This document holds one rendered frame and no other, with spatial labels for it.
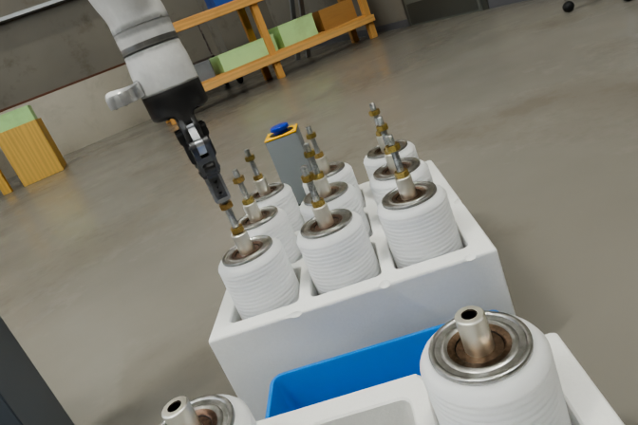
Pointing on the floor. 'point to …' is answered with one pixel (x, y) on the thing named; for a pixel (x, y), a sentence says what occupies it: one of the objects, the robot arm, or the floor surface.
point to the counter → (82, 112)
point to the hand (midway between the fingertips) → (216, 187)
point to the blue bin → (347, 373)
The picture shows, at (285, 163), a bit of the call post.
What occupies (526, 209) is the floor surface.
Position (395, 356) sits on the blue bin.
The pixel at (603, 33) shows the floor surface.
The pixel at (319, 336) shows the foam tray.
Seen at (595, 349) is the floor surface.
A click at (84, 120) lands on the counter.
